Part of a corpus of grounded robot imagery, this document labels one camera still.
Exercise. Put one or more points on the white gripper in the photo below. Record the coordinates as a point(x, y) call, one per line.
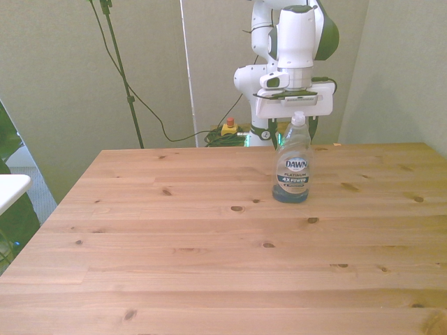
point(321, 101)

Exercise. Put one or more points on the yellow emergency stop button box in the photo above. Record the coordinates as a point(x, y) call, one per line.
point(230, 128)

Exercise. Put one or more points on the white vertical wall strip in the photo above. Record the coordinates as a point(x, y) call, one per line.
point(188, 70)

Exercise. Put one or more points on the black camera stand pole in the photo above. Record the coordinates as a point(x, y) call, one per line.
point(120, 66)

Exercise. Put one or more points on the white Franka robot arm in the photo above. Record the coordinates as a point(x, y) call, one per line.
point(297, 38)

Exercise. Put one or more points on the clear Dawn dish soap bottle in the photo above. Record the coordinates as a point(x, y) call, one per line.
point(292, 164)

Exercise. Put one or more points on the white side table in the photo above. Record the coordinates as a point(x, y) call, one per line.
point(12, 186)

